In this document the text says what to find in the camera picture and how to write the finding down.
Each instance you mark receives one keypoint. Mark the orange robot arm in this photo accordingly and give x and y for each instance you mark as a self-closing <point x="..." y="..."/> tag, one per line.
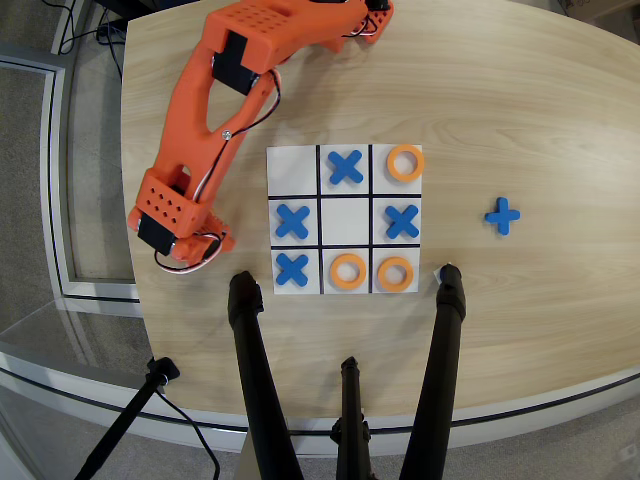
<point x="190" y="125"/>

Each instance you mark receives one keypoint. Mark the blue foam X piece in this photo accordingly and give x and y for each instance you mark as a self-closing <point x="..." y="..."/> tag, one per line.
<point x="293" y="270"/>
<point x="502" y="216"/>
<point x="345" y="167"/>
<point x="293" y="220"/>
<point x="402" y="221"/>

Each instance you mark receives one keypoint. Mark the white tic-tac-toe board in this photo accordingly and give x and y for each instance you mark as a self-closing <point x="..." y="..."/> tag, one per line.
<point x="345" y="220"/>

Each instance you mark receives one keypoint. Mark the black monopod stand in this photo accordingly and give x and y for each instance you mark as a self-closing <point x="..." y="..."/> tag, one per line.
<point x="125" y="420"/>

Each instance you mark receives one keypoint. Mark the thin black tripod leg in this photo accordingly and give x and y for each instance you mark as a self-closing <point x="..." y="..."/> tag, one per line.
<point x="351" y="400"/>

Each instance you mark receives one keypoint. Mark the small white paper tag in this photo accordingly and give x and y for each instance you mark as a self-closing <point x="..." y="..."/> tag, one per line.
<point x="436" y="274"/>

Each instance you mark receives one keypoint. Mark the grey metal partition frame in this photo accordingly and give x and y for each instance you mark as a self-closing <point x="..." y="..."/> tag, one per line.
<point x="55" y="175"/>

